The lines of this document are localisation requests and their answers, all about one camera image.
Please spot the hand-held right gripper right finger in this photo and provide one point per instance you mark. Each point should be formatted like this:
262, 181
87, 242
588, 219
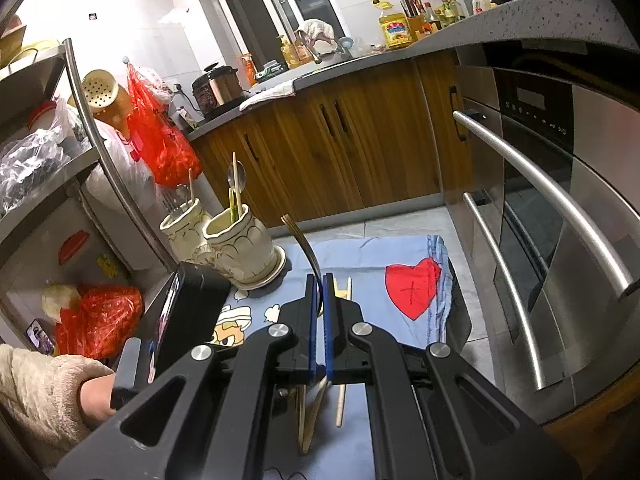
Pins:
327, 320

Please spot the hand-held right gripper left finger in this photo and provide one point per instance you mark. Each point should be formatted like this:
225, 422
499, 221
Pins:
313, 320

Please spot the cream ceramic double utensil holder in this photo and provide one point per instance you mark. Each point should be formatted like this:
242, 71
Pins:
235, 250

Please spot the wooden chopstick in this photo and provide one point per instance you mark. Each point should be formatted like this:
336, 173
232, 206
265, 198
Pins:
340, 405
236, 195
302, 420
316, 412
191, 187

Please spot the metal spoon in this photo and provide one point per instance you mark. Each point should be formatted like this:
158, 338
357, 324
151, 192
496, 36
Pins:
236, 176

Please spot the person's left forearm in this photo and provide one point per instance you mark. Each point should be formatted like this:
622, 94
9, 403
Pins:
40, 400

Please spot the person's left hand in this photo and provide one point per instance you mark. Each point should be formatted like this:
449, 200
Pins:
97, 400

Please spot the blue cartoon printed cloth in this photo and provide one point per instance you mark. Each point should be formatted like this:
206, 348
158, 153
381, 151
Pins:
380, 250

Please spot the crumpled red plastic bag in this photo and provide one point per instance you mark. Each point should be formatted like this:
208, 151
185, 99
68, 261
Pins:
100, 317

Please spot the red lidded box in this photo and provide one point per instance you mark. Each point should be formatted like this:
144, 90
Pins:
74, 247

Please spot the pale cabbage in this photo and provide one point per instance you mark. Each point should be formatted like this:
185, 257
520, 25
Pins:
60, 302

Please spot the white plastic bag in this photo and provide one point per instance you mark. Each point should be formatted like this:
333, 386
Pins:
117, 170

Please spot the hanging red plastic bag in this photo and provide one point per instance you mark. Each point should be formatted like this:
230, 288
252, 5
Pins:
160, 140

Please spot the wooden kitchen cabinet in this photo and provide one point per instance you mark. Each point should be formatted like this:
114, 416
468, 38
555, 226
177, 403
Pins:
350, 150

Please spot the steel shelf rack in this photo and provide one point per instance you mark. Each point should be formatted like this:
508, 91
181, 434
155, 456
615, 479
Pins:
100, 125

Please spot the electric pressure cooker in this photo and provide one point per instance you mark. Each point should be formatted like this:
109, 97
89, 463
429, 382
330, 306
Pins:
217, 87

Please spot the white dish towel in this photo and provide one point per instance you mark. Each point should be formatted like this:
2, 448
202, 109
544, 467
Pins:
267, 94

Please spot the beige colander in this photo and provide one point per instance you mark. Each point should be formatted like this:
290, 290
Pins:
102, 92

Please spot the red lidded plastic container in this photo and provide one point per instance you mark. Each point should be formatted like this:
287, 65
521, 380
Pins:
47, 115

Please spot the orange liquid bottle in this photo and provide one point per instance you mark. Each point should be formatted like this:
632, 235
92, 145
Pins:
247, 67

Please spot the green packet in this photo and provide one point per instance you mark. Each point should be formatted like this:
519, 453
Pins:
270, 71

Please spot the yellow liquid bottle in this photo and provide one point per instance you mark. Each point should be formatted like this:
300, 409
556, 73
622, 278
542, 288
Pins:
289, 52

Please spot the built-in steel oven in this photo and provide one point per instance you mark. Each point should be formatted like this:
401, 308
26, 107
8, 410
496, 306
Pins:
575, 210

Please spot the white cloth on faucet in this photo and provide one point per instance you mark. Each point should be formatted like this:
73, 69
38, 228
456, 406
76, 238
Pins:
315, 30

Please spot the yellow cooking oil bottle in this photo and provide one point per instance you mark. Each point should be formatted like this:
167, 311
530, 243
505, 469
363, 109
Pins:
395, 30

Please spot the wooden knife block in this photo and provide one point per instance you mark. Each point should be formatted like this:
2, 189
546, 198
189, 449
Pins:
415, 27

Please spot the row of sauce bottles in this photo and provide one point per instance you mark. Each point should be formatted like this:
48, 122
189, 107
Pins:
445, 12

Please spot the white jug with red cap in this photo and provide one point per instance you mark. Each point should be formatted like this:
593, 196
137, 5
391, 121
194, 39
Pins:
482, 4

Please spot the grey kitchen countertop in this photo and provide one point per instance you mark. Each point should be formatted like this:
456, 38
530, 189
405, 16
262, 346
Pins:
525, 15

